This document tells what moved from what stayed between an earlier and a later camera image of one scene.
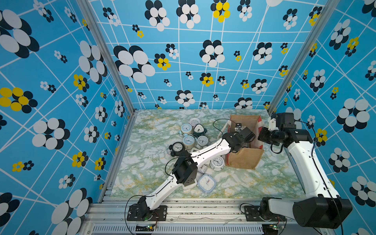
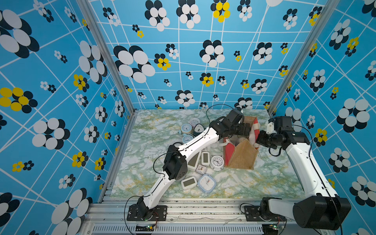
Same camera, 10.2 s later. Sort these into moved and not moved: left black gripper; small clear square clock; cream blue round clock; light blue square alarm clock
Moved: left black gripper
Not moved: light blue square alarm clock; cream blue round clock; small clear square clock
